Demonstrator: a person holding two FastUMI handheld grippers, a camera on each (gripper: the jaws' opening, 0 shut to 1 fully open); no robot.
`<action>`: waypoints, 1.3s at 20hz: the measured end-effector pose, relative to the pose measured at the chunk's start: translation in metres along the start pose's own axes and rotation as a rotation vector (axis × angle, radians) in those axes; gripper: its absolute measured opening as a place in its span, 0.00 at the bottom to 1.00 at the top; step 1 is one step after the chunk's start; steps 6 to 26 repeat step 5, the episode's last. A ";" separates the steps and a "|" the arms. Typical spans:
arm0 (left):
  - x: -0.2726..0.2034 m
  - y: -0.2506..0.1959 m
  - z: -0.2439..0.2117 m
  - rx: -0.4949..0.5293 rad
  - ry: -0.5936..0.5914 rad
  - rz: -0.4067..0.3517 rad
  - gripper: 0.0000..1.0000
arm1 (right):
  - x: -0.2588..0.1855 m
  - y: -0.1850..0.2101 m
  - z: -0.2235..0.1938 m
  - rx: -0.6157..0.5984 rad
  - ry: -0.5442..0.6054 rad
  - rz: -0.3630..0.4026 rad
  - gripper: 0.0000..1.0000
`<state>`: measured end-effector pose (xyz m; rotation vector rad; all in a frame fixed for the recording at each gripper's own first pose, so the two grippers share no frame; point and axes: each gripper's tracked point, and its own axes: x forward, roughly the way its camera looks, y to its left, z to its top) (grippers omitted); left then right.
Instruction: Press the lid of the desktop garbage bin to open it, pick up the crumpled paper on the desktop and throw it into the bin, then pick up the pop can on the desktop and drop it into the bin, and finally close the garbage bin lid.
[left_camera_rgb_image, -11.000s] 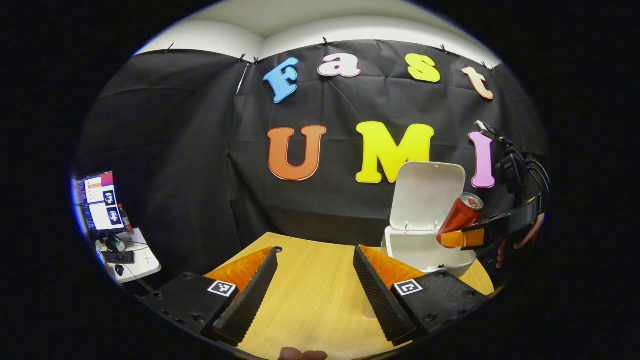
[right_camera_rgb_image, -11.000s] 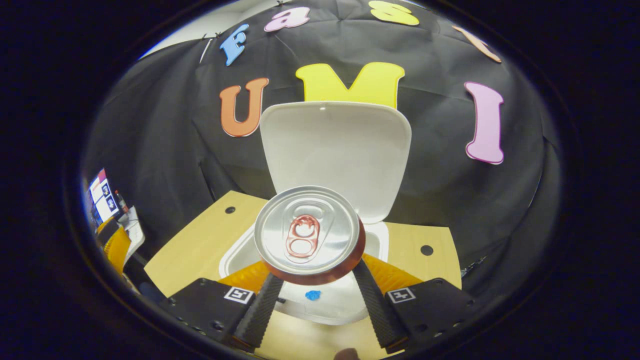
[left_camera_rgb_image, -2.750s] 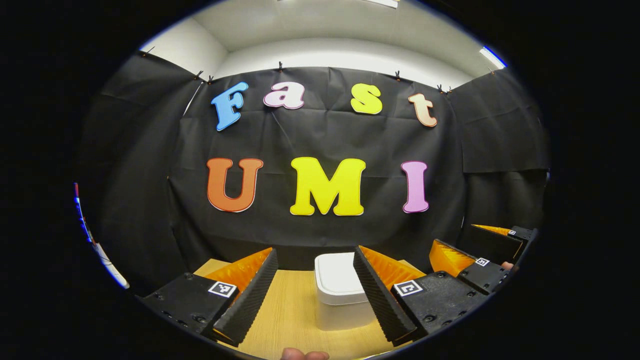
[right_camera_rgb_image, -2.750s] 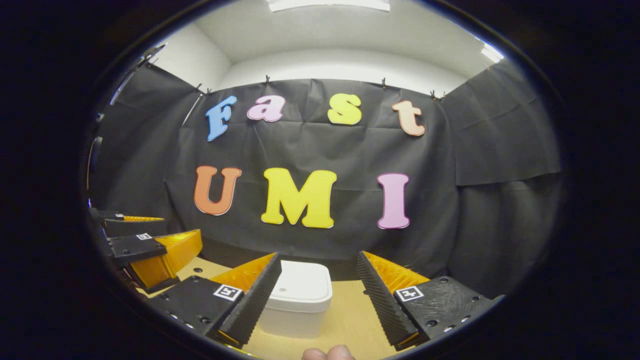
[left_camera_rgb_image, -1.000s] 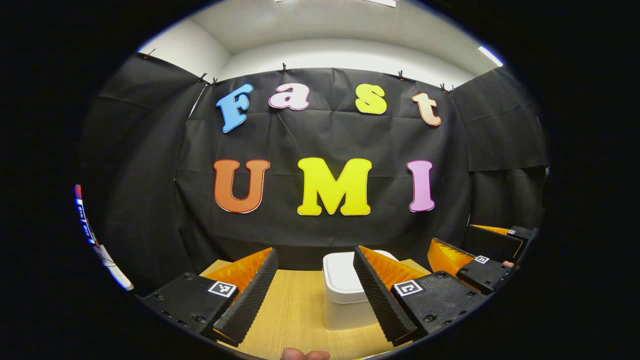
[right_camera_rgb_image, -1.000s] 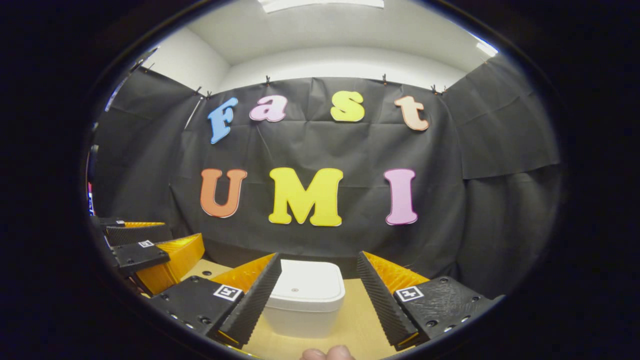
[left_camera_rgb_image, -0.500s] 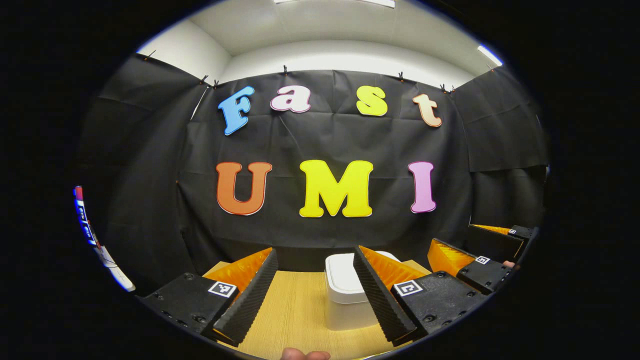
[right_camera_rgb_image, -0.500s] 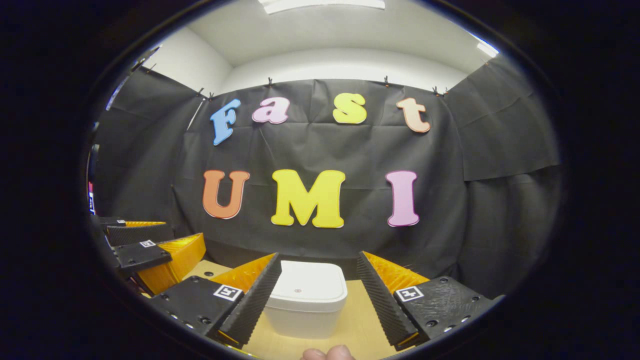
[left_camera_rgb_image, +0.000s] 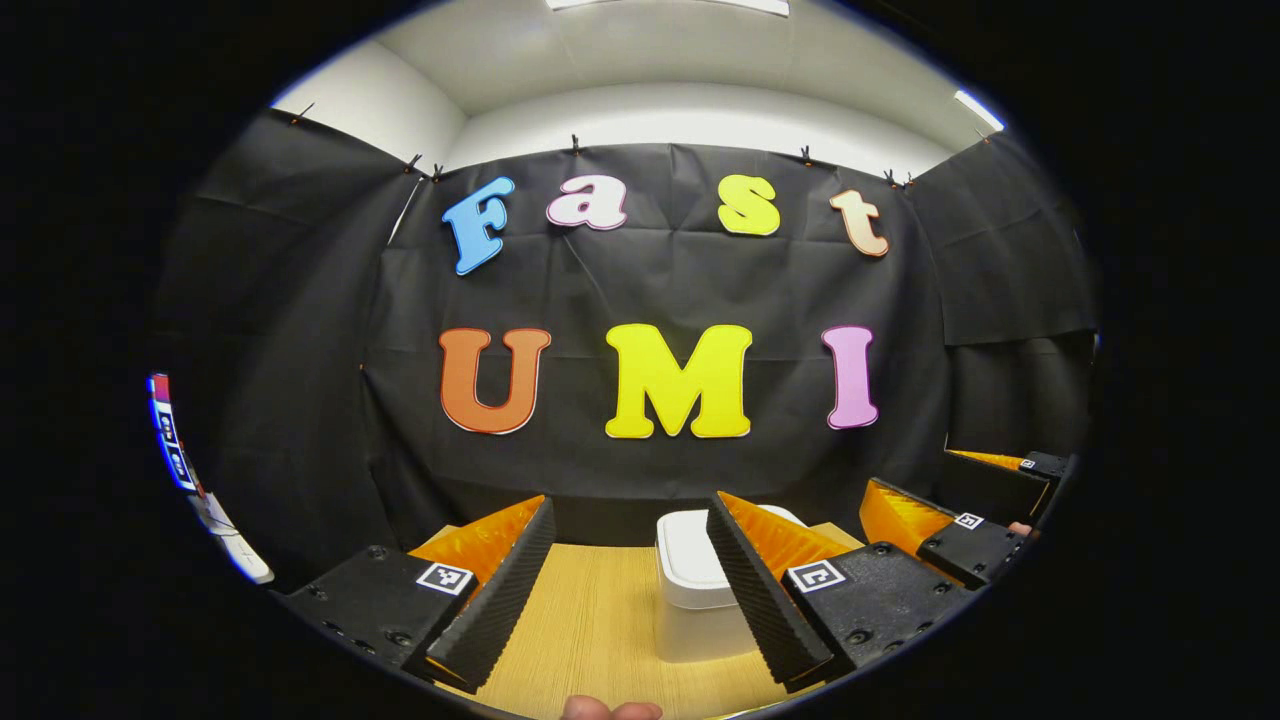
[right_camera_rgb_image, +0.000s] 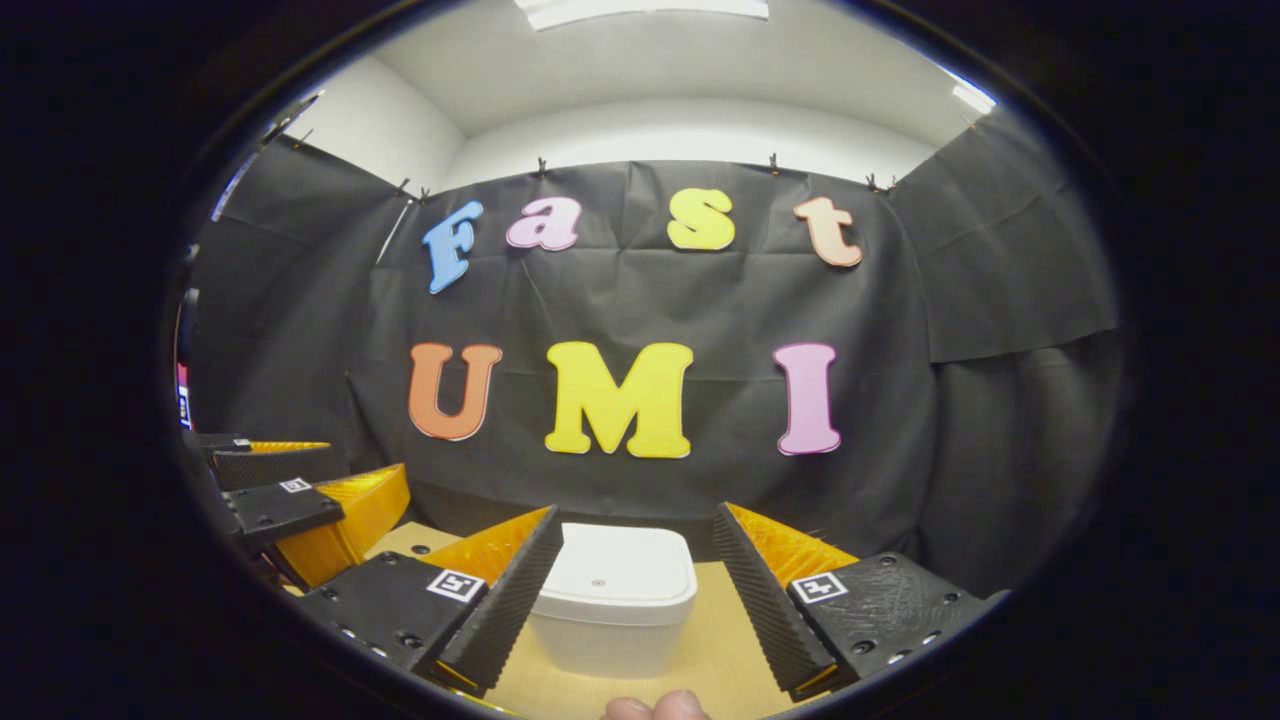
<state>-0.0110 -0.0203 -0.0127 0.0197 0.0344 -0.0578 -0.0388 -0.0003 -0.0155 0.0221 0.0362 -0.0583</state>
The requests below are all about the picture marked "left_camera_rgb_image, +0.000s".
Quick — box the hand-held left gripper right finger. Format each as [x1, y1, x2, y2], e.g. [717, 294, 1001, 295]
[707, 490, 986, 694]

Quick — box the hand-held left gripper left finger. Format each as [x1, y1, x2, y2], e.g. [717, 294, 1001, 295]
[270, 495, 558, 694]

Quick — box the white desktop garbage bin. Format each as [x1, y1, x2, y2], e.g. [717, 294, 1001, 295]
[655, 505, 809, 663]

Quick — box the wooden desktop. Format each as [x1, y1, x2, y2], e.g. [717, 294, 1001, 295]
[410, 520, 866, 720]

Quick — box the black backdrop cloth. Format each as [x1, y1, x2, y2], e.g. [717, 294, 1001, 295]
[150, 108, 1101, 601]

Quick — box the small ceiling light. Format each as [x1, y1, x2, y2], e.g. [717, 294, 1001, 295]
[953, 88, 1006, 133]

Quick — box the row of small black clips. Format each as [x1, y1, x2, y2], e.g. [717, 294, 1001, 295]
[290, 100, 996, 191]

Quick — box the long ceiling light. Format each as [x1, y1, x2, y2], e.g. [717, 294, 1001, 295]
[545, 0, 791, 18]

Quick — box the colourful wall poster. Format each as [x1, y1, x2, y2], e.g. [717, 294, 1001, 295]
[148, 373, 206, 496]

